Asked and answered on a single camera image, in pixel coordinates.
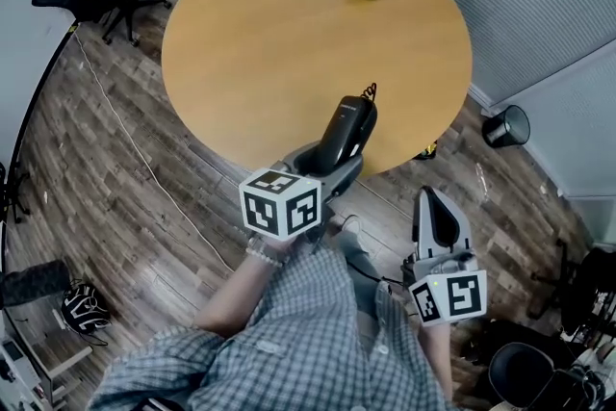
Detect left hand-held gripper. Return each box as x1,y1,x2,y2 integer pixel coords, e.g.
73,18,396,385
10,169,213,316
239,141,365,240

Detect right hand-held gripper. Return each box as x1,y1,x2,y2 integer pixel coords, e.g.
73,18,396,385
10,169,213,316
402,186,488,327

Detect black telephone handset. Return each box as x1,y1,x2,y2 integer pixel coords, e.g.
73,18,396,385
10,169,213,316
312,94,379,175

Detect person's left forearm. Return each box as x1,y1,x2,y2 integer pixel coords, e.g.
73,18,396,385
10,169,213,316
194,235,290,338

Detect person's right forearm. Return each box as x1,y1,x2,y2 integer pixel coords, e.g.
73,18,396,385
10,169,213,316
417,321,456,400

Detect round wooden table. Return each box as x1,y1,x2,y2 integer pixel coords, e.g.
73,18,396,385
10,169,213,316
161,0,474,179

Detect black bag with bottles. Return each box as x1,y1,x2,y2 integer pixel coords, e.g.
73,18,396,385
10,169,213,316
413,140,439,161

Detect grey trouser leg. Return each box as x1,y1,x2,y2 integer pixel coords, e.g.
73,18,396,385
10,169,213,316
336,230,381,352

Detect black mesh waste bin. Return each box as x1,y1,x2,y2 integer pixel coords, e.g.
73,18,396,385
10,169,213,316
481,104,531,149

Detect black swivel chair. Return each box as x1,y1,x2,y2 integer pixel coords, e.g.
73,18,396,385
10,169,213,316
528,239,616,343

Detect dark round-backed chair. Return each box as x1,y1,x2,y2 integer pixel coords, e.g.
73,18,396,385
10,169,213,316
488,341,607,411

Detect plaid shirt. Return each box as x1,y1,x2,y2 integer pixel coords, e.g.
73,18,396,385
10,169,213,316
89,243,458,411

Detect black and white helmet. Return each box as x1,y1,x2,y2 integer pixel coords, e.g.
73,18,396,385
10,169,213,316
61,283,112,333

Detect dark patterned fabric bundle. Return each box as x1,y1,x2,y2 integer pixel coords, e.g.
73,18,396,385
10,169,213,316
0,259,72,308

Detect white electronic device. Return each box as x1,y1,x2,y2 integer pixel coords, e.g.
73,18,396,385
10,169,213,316
0,336,42,411

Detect white bead bracelet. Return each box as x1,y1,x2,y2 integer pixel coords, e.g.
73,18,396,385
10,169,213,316
244,244,285,269

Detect white floor cable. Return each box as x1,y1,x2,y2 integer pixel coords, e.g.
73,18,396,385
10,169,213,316
71,33,237,273

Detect white metal table frame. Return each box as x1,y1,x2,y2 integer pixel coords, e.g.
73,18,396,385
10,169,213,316
0,307,93,411

